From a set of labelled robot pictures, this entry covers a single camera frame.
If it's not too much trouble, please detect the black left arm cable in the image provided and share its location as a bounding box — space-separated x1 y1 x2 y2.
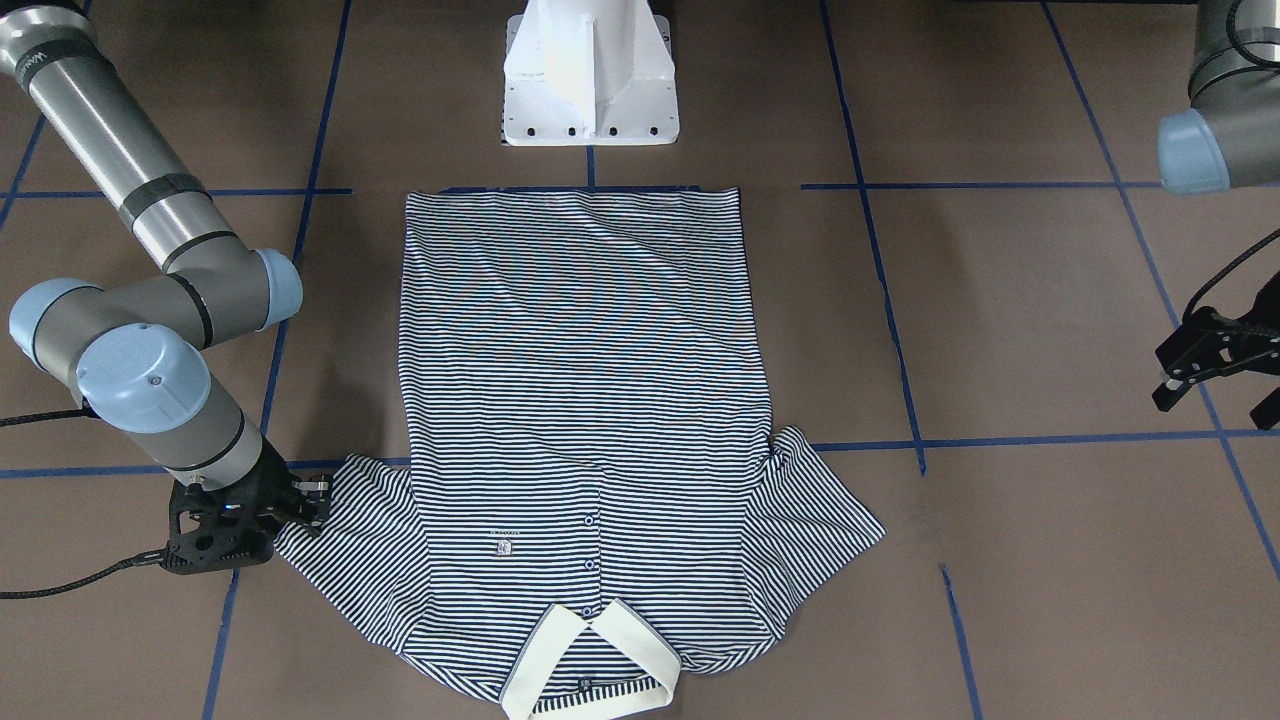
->
1180 228 1280 325

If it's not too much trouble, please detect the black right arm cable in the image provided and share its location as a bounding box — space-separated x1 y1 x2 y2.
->
0 405 172 601

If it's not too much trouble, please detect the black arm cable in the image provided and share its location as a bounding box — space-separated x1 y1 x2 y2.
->
1180 228 1280 325
0 405 172 601

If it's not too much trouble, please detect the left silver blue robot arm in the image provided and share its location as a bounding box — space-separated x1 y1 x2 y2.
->
1152 1 1279 413

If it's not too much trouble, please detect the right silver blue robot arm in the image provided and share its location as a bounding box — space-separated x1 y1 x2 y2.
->
1 1 332 574

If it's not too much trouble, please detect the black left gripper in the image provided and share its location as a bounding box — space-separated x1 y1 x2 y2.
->
1151 306 1279 413

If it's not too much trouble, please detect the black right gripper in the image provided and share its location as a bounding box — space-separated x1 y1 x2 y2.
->
160 445 332 575

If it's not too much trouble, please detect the navy white striped polo shirt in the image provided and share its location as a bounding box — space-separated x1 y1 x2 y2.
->
275 190 884 719

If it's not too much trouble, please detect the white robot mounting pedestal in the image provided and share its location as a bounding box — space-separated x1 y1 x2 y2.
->
500 1 681 147

